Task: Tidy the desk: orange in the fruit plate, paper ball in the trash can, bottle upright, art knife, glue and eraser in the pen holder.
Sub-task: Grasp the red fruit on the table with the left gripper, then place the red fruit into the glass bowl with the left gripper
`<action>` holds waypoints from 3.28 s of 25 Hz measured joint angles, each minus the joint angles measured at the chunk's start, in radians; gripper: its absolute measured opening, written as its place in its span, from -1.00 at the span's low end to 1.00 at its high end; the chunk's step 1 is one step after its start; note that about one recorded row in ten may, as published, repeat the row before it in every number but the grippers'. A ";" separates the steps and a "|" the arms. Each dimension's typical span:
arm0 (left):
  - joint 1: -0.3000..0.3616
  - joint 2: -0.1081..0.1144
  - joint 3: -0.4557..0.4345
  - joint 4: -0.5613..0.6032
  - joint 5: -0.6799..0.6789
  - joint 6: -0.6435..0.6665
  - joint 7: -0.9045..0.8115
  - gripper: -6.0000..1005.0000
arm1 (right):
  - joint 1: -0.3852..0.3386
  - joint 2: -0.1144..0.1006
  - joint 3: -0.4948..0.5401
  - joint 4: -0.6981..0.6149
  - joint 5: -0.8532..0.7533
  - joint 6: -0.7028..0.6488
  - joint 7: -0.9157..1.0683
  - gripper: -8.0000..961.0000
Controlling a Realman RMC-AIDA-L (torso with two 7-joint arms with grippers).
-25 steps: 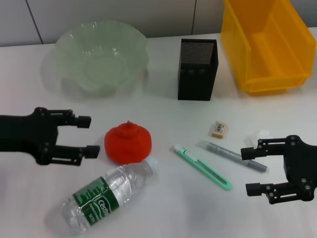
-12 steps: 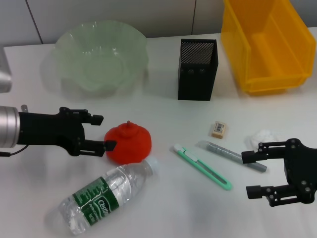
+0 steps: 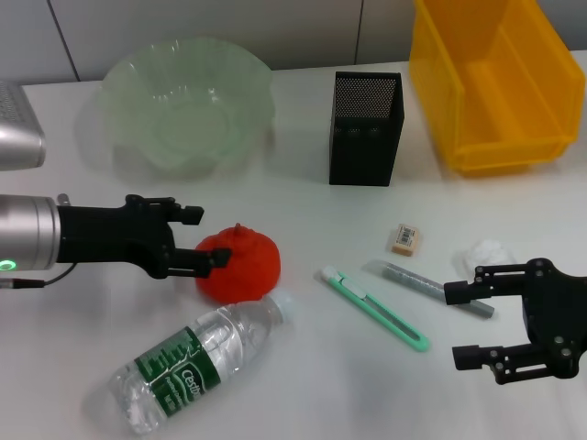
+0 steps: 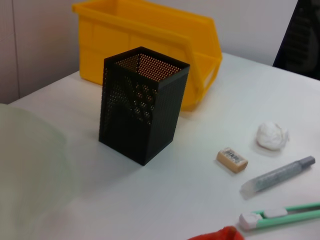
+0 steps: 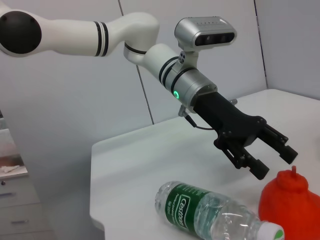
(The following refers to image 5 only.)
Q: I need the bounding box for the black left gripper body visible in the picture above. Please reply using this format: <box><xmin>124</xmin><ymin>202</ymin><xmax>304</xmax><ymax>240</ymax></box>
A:
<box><xmin>192</xmin><ymin>89</ymin><xmax>270</xmax><ymax>148</ymax></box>

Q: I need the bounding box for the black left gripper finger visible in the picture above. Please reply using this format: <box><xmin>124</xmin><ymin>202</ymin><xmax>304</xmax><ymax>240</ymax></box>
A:
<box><xmin>213</xmin><ymin>136</ymin><xmax>270</xmax><ymax>181</ymax></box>
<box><xmin>257</xmin><ymin>123</ymin><xmax>299</xmax><ymax>165</ymax></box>

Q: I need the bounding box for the orange-red toy fruit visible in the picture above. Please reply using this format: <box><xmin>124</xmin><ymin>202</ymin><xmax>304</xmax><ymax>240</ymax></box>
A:
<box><xmin>258</xmin><ymin>165</ymin><xmax>320</xmax><ymax>240</ymax></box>

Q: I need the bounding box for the clear green-label water bottle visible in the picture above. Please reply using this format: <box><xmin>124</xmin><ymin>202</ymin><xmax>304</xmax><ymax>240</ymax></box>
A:
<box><xmin>154</xmin><ymin>180</ymin><xmax>286</xmax><ymax>240</ymax></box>

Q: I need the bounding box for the white crumpled tissue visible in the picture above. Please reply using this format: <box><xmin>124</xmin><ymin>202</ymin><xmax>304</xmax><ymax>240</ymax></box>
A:
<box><xmin>0</xmin><ymin>163</ymin><xmax>21</xmax><ymax>174</ymax></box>

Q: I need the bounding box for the grey drawer cabinet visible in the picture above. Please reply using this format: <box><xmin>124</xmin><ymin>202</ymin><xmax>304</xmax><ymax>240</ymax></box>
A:
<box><xmin>0</xmin><ymin>107</ymin><xmax>52</xmax><ymax>240</ymax></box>

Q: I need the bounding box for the left gripper cable with plugs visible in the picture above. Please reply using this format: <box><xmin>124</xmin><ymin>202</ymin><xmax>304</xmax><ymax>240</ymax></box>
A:
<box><xmin>177</xmin><ymin>98</ymin><xmax>239</xmax><ymax>131</ymax></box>

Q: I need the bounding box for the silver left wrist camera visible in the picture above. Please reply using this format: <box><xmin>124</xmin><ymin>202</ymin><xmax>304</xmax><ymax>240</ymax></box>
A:
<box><xmin>174</xmin><ymin>16</ymin><xmax>238</xmax><ymax>71</ymax></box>

